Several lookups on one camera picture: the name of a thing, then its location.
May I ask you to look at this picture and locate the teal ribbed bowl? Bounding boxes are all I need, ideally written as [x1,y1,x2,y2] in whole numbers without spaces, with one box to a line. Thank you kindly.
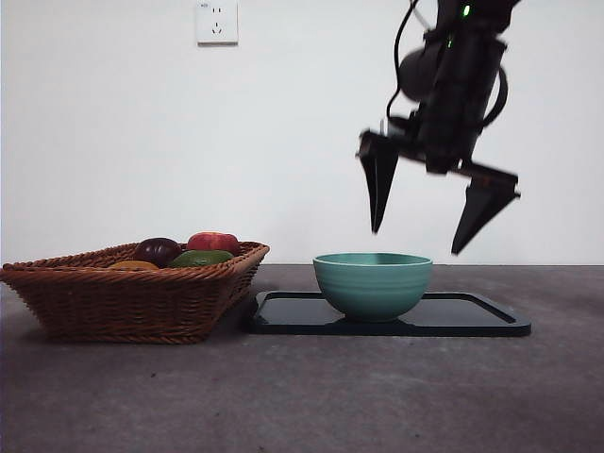
[312,252,434,324]

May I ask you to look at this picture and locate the brown kiwifruit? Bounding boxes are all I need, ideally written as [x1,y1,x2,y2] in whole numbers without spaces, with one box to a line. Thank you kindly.
[108,260,160,272]

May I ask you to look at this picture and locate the dark rectangular tray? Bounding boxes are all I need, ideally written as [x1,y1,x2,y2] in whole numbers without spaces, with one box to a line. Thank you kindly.
[247,290,532,338]

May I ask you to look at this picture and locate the red apple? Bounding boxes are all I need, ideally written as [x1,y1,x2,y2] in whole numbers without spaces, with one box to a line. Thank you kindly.
[186,231,242,258]

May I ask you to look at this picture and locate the green avocado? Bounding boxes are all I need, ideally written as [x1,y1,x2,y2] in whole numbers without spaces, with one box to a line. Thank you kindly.
[168,249,236,269]

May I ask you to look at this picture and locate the dark purple plum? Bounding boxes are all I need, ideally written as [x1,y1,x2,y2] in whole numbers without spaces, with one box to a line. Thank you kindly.
[133,237,183,268]

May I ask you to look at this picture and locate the brown wicker basket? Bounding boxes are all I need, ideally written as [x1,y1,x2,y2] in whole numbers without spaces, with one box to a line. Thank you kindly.
[0,241,271,344]

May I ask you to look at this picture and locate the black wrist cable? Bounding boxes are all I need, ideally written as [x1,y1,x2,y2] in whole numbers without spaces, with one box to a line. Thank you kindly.
[479,68,511,129]
[385,0,424,122]

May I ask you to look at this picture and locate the white wall socket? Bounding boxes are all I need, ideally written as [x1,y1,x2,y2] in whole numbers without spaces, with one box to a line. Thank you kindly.
[196,1,240,47]

